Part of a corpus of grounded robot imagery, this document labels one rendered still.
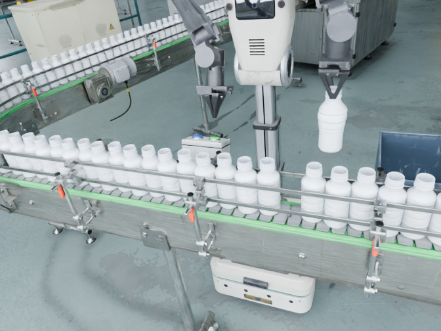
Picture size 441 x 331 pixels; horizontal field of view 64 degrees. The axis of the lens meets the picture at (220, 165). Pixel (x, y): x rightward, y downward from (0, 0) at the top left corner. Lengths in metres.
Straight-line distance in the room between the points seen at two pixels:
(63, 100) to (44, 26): 2.52
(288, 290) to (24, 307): 1.51
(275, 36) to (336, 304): 1.36
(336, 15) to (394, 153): 0.87
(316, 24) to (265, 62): 3.25
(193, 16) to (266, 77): 0.47
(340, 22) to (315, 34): 3.88
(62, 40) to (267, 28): 3.77
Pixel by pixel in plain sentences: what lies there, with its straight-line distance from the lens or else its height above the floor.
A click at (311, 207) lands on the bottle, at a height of 1.06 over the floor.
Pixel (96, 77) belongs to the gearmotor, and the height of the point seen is 1.00.
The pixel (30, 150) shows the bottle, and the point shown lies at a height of 1.12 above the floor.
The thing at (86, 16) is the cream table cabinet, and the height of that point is 0.95.
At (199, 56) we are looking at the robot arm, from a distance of 1.03.
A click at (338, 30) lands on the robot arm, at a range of 0.79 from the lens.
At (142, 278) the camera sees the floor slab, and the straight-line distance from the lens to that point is 2.26.
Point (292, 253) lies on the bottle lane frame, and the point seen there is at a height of 0.91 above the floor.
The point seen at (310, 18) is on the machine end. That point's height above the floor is 0.66.
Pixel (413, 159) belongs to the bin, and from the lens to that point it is 1.57.
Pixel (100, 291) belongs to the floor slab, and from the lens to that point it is 2.30.
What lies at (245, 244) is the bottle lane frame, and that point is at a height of 0.90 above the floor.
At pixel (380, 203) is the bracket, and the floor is 1.12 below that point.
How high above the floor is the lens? 1.67
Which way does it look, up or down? 34 degrees down
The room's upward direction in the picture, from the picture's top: 8 degrees counter-clockwise
